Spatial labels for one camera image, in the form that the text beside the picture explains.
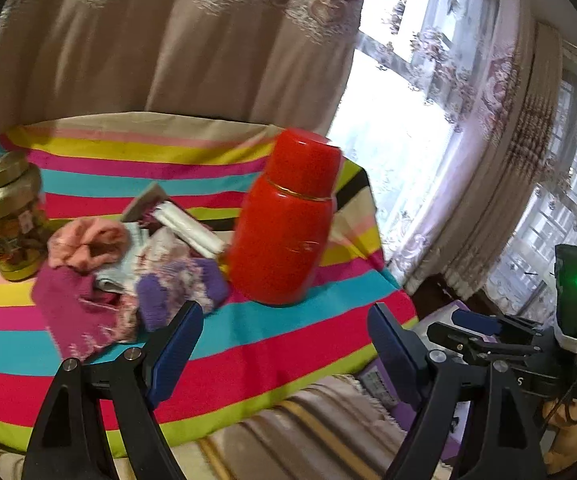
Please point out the gold lidded glass jar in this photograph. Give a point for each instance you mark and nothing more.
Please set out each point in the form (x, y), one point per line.
(11, 225)

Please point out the pale flat packet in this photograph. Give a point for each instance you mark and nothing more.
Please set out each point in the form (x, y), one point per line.
(146, 197)

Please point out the white lace curtain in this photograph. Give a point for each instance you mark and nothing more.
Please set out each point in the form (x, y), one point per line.
(418, 160)

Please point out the white plastic bag roll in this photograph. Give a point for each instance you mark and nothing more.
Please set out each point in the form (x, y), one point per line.
(193, 230)

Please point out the purple patterned knit sock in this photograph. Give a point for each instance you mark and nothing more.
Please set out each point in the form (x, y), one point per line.
(178, 280)

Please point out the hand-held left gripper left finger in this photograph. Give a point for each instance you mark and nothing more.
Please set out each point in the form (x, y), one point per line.
(176, 355)

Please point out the beige embroidered curtain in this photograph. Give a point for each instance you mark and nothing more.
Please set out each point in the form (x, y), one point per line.
(168, 50)

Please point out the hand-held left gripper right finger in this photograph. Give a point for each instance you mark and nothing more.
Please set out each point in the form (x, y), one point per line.
(393, 355)

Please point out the beige striped plush blanket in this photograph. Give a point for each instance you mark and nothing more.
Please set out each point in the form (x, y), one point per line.
(293, 430)

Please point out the person's right hand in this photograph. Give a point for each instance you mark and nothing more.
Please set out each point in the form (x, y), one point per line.
(568, 435)

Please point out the pink fleece cloth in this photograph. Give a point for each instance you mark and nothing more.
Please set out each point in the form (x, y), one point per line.
(88, 240)

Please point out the magenta white patterned knit sock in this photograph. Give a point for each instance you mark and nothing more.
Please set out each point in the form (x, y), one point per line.
(73, 305)

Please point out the light blue patterned sock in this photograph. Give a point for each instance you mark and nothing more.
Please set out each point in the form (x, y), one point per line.
(118, 270)

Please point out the colourful striped tablecloth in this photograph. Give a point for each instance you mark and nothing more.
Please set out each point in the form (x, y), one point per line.
(278, 340)

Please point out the white purple cardboard box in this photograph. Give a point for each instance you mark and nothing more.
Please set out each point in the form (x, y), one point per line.
(374, 385)

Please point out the beige floral drape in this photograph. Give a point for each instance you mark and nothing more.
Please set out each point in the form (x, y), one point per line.
(508, 185)

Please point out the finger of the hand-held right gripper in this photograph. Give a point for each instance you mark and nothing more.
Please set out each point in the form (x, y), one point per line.
(448, 335)
(473, 321)

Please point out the red thermos flask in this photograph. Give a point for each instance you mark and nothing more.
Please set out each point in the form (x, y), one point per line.
(278, 240)

